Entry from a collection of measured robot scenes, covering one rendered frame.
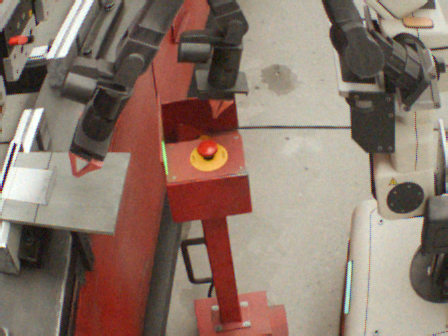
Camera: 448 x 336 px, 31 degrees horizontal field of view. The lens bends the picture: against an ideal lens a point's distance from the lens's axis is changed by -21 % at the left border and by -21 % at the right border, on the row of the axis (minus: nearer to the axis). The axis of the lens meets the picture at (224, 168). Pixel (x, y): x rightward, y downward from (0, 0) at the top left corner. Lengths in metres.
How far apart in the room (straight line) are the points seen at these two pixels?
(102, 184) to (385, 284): 0.95
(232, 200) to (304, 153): 1.08
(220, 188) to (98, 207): 0.41
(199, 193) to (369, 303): 0.60
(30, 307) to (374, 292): 1.03
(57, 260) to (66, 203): 0.14
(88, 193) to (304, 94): 1.70
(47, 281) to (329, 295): 1.19
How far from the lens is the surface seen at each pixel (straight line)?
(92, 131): 1.46
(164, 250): 2.73
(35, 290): 1.65
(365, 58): 1.42
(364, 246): 2.39
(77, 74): 1.40
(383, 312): 2.24
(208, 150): 1.90
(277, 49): 3.40
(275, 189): 2.91
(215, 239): 2.14
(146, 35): 1.36
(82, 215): 1.57
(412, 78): 1.47
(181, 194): 1.92
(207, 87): 1.90
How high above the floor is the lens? 2.15
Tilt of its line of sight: 46 degrees down
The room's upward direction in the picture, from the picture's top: 8 degrees counter-clockwise
